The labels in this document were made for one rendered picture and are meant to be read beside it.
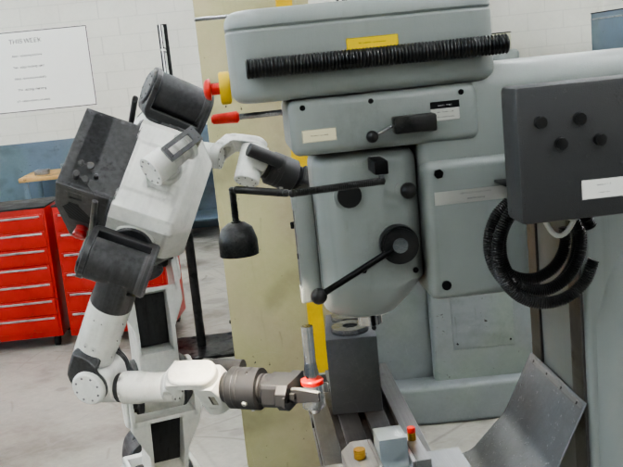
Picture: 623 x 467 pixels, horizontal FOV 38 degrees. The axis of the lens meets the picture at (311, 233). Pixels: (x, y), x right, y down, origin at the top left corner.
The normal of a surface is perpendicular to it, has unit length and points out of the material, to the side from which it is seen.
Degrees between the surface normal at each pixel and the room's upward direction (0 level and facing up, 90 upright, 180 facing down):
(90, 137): 57
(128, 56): 90
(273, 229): 90
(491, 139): 90
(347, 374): 90
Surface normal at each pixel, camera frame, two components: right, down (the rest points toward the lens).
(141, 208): 0.25, -0.41
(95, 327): -0.27, 0.35
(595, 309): 0.08, 0.18
